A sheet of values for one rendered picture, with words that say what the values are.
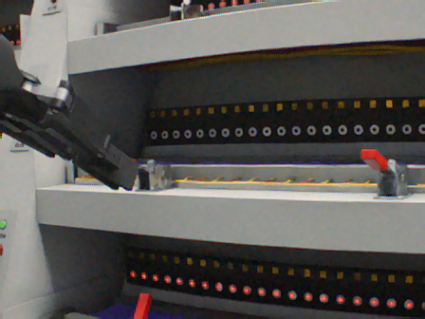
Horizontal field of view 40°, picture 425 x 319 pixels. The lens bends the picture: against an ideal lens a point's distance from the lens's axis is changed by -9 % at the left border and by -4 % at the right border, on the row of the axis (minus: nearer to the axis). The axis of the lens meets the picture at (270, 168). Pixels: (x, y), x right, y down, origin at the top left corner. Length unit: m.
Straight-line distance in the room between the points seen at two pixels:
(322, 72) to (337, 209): 0.32
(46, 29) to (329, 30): 0.43
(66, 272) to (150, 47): 0.32
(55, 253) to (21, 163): 0.13
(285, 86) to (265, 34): 0.20
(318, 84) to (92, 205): 0.34
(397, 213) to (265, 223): 0.13
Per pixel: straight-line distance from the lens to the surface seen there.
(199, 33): 0.68
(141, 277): 0.85
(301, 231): 0.55
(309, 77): 0.82
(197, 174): 0.67
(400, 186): 0.53
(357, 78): 0.79
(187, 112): 0.84
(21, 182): 0.80
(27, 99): 0.49
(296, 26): 0.62
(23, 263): 0.77
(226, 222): 0.59
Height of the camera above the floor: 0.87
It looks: 13 degrees up
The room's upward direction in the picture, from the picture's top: 7 degrees clockwise
